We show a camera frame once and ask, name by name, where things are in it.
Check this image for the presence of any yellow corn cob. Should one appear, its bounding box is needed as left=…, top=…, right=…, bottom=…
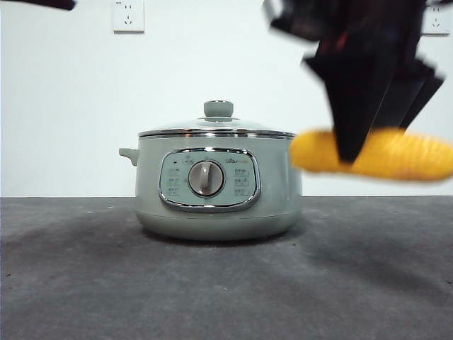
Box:
left=289, top=127, right=453, bottom=183

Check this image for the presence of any glass lid with green knob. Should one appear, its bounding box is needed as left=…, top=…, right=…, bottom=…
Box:
left=137, top=100, right=297, bottom=138

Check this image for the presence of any pale green electric pot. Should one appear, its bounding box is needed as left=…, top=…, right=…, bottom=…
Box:
left=118, top=134, right=304, bottom=242

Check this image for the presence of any white wall socket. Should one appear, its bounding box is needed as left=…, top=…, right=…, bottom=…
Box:
left=423, top=5, right=451, bottom=36
left=113, top=0, right=145, bottom=35

